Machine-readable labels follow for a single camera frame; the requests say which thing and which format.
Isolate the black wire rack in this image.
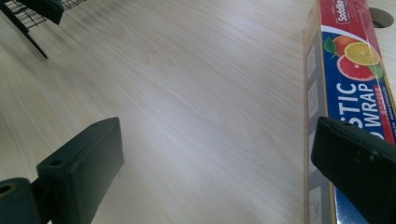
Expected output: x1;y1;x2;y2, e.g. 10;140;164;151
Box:
0;0;87;60

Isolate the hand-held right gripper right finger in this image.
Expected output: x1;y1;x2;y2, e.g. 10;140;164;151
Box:
310;116;396;224

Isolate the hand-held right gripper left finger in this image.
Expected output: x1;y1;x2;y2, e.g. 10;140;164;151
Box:
35;117;125;224

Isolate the blue red plastic wrap box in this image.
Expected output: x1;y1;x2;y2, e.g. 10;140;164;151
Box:
303;0;396;224

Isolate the round table cable hole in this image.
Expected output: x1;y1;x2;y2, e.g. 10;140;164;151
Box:
368;7;395;29

